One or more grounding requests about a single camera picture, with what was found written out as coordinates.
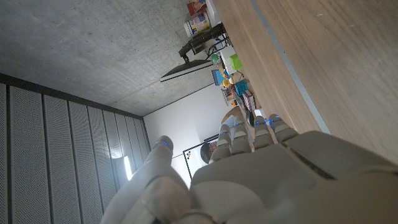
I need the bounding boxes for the red plastic cup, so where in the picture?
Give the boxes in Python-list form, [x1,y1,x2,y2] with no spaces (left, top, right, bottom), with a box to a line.
[186,0,208,16]

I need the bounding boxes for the flat white box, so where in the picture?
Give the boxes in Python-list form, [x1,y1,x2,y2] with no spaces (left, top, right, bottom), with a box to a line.
[206,0,222,27]

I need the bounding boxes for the white labelled canister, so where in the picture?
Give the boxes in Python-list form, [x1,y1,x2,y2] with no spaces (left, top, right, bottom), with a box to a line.
[183,11,211,38]

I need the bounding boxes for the pink card box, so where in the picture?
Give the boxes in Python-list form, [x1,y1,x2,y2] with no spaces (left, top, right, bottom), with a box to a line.
[241,90,256,111]

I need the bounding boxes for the blue cube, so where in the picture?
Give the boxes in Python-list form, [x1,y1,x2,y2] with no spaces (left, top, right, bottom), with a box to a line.
[234,80,249,96]

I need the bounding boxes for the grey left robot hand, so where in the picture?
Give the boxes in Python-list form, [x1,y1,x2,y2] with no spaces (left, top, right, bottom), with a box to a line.
[99,113,398,224]

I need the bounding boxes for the colourful toy blocks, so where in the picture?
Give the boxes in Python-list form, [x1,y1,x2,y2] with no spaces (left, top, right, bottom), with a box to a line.
[211,68,234,88]

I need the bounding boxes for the white cardboard box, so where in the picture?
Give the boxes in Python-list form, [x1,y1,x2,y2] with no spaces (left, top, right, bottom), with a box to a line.
[219,45,237,67]

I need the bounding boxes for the green cube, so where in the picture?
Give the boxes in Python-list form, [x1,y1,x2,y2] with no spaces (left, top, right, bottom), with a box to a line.
[229,54,243,71]

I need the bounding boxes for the small white rounded box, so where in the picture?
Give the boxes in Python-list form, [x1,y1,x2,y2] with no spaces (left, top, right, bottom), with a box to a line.
[253,108,267,121]

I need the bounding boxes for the long grey tape strip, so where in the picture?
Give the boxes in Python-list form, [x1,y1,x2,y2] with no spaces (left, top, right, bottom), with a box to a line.
[249,0,331,135]

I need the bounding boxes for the black framed whiteboard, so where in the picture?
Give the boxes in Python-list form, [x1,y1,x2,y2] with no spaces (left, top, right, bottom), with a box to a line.
[182,133,220,182]

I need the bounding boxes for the black computer mouse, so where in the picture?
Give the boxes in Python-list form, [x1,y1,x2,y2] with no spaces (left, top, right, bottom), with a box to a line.
[245,108,256,127]

